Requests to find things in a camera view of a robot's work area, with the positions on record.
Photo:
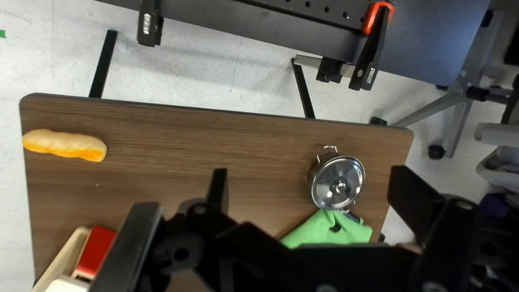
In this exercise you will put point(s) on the red and white box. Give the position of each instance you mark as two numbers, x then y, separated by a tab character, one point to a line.
95	251

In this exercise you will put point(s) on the black caster wheel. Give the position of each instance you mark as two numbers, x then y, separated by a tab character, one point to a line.
437	151
379	120

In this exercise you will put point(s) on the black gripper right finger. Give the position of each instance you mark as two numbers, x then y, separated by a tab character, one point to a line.
419	196

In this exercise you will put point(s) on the black metal bracket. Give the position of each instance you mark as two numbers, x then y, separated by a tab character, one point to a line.
330	68

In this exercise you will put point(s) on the yellow toy bread loaf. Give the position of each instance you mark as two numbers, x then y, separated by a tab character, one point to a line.
66	144

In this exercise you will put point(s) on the black metal table leg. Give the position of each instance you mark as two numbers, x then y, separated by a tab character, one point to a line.
304	91
105	65

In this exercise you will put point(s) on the grey office chair base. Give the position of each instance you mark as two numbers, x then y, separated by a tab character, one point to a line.
460	107

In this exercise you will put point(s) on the black bar clamp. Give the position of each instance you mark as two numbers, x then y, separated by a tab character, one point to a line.
150	24

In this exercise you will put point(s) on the blue panel board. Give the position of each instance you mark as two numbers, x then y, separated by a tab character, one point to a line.
432	37

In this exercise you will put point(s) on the dark grey workbench top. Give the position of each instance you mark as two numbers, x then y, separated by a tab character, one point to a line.
228	18

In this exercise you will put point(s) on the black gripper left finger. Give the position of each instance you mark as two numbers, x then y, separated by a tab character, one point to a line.
131	248

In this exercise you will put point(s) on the green microfiber towel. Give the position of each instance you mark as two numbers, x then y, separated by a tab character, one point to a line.
319	230

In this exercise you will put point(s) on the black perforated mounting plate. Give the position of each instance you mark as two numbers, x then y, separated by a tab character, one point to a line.
319	10

